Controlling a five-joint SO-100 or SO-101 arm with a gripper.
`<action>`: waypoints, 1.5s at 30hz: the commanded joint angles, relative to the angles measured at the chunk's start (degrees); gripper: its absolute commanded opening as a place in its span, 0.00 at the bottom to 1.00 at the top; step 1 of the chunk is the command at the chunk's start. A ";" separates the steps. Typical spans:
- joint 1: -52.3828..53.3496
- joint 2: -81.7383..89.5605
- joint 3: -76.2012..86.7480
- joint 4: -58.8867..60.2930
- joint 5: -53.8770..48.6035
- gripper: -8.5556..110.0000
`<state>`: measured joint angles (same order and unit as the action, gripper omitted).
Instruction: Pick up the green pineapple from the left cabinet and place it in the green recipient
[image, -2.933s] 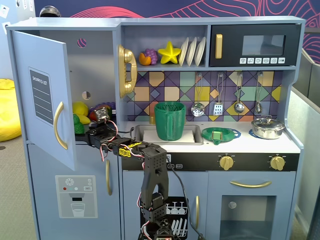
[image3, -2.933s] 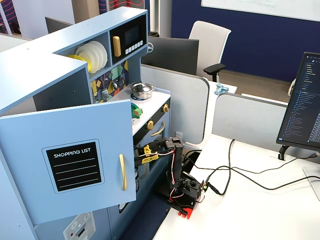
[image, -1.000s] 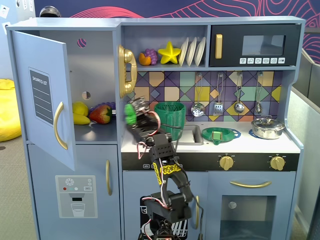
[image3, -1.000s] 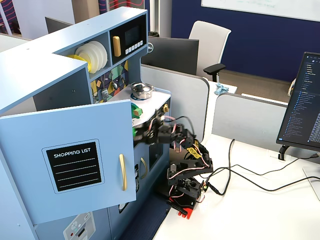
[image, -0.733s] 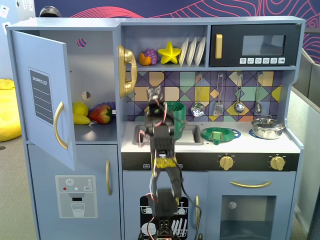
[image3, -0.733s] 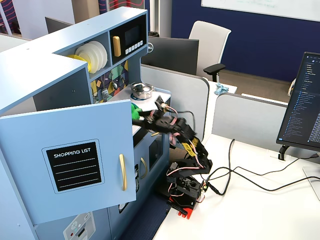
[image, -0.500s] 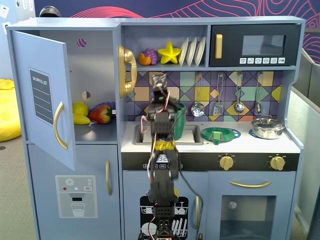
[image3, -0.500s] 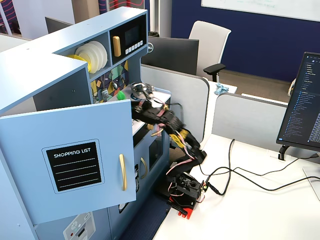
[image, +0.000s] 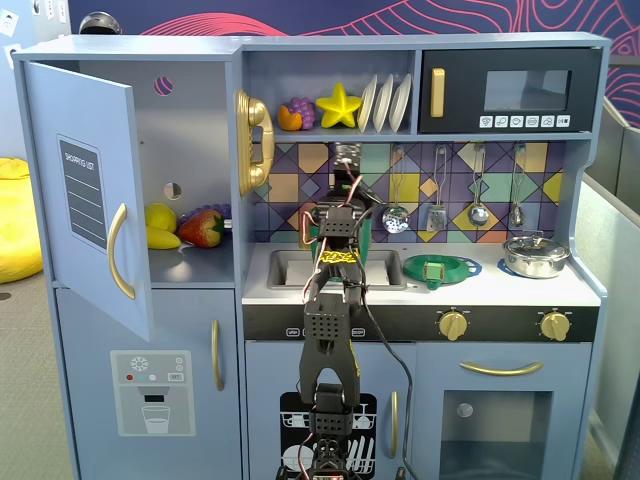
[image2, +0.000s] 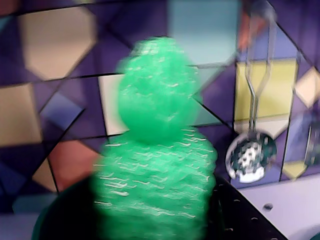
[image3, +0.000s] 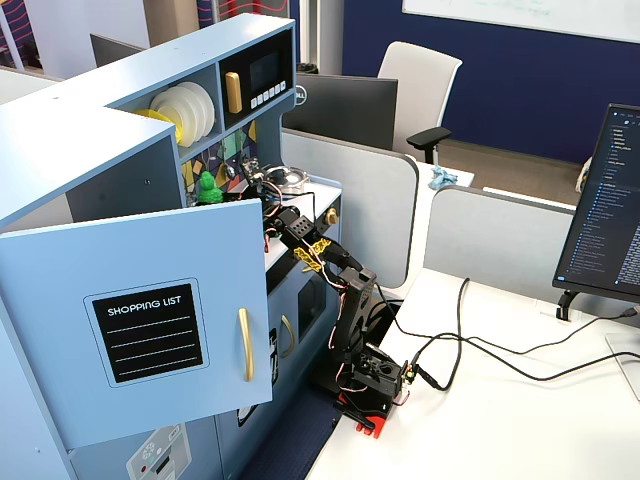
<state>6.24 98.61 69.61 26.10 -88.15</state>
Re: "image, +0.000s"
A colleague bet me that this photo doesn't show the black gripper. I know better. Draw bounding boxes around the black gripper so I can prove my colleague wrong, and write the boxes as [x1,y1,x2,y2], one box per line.
[329,168,388,208]

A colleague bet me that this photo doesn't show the blue cabinet door shopping list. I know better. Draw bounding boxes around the blue cabinet door shopping list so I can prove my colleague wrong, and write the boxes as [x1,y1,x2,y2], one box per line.
[22,59,153,344]

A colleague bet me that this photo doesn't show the steel toy skimmer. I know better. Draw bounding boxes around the steel toy skimmer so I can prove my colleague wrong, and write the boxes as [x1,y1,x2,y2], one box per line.
[381,144,412,236]

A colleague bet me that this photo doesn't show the steel toy spatula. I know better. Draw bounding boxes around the steel toy spatula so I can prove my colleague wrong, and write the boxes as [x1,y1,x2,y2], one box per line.
[425,144,449,234]

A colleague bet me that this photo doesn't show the yellow toy star fruit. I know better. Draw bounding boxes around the yellow toy star fruit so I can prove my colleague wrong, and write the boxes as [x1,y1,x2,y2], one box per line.
[314,81,364,132]

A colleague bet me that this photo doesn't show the white toy plate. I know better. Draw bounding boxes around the white toy plate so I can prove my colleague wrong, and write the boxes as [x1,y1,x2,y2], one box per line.
[373,73,397,134]
[389,73,414,134]
[356,73,379,134]

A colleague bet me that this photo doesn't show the small green toy object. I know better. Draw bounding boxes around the small green toy object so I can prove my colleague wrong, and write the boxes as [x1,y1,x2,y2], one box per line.
[423,259,447,292]

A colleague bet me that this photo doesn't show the steel toy ladle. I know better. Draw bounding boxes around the steel toy ladle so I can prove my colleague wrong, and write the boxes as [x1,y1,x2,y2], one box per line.
[467,143,491,227]

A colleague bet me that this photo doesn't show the grey toy sink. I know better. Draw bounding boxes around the grey toy sink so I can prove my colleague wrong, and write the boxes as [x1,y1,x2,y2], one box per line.
[266,247,408,292]

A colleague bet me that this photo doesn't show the green round plate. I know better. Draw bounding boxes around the green round plate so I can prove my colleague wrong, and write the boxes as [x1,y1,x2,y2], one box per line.
[402,253,478,288]

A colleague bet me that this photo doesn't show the orange toy fruit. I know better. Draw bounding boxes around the orange toy fruit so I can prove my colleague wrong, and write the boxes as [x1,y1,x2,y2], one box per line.
[277,103,305,133]

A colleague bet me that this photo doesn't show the gold toy telephone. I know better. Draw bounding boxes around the gold toy telephone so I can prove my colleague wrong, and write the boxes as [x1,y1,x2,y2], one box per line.
[234,88,276,198]

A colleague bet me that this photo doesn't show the steel toy spoon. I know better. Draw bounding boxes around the steel toy spoon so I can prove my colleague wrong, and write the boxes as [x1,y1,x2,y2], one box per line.
[509,143,528,228]

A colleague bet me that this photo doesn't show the gold stove knob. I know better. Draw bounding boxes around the gold stove knob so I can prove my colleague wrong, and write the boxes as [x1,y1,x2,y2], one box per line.
[438,308,470,343]
[539,309,572,343]

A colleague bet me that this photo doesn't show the steel toy pot with lid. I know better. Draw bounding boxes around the steel toy pot with lid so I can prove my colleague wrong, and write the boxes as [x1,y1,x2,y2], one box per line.
[501,230,572,280]

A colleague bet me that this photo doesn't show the red toy strawberry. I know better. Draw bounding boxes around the red toy strawberry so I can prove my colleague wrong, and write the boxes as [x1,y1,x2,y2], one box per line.
[177,208,227,250]

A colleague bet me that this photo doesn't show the black toy microwave door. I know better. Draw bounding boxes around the black toy microwave door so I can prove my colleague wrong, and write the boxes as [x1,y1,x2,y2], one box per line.
[417,47,604,135]

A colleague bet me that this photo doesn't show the blue toy kitchen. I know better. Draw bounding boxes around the blue toy kitchen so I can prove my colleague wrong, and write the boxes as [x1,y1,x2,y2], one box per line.
[10,30,612,480]

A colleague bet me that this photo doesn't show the blue dishwasher door with print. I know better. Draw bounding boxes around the blue dishwasher door with print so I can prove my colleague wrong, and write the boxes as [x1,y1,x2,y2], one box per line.
[244,341,417,480]

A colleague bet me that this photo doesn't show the yellow toy lemon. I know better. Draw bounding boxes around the yellow toy lemon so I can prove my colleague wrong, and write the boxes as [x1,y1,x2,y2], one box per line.
[144,201,179,236]

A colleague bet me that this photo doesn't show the yellow toy banana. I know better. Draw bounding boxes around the yellow toy banana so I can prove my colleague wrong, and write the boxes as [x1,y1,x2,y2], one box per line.
[145,225,183,252]

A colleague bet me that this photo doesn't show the blue oven door with window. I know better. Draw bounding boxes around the blue oven door with window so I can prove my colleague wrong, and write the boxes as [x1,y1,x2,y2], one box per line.
[415,341,595,480]

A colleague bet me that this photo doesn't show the blue fridge door with dispenser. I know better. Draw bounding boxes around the blue fridge door with dispenser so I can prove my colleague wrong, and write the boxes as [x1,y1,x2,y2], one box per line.
[53,287,244,480]

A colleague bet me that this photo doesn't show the black helmet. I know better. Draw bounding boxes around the black helmet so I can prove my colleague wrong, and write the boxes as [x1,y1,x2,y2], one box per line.
[78,11,123,37]

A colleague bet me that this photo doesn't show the yellow bean bag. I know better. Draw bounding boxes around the yellow bean bag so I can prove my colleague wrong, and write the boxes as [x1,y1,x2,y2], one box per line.
[0,156,47,286]

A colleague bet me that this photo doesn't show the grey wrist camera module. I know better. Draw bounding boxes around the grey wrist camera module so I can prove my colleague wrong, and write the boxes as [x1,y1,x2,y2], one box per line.
[333,141,364,173]

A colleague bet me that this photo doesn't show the red white servo wire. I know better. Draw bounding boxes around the red white servo wire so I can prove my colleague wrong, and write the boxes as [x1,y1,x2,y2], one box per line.
[298,159,367,307]

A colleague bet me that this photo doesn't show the gold microwave handle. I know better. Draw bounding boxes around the gold microwave handle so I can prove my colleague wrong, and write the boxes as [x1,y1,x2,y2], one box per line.
[429,67,447,119]

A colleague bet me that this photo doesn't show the black power cable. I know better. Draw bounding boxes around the black power cable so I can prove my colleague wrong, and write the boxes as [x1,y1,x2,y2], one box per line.
[349,279,419,480]

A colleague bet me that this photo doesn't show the gold oven door handle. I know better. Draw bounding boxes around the gold oven door handle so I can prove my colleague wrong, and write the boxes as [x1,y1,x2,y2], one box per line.
[458,360,546,378]

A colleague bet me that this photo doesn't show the gold fridge door handle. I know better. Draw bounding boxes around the gold fridge door handle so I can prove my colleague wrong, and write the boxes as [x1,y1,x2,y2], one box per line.
[209,319,226,393]

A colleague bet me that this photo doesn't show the gold dishwasher door handle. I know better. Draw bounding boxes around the gold dishwasher door handle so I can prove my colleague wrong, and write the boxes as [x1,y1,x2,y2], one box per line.
[388,390,401,459]

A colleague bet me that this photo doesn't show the gold cabinet door handle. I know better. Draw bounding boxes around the gold cabinet door handle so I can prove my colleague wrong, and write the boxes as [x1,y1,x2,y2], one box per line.
[106,201,138,301]

